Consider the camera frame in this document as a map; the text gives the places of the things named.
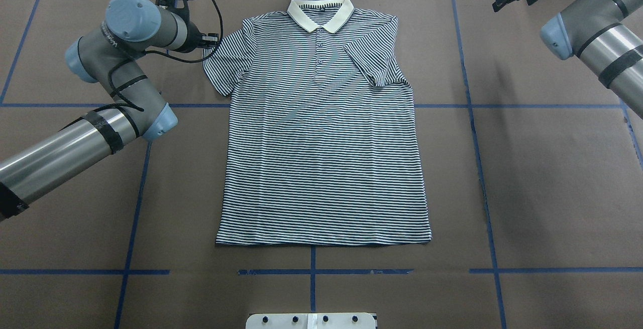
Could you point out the white camera stand post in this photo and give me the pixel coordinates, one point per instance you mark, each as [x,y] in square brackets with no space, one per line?
[313,320]

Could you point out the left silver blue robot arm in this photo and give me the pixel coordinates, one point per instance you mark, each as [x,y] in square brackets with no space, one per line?
[128,106]

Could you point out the striped polo shirt white collar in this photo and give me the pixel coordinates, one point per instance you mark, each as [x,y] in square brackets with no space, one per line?
[322,146]

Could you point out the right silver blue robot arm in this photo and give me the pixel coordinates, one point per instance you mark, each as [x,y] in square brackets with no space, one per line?
[592,31]

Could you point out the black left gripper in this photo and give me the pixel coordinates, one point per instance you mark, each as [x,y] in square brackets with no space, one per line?
[193,37]

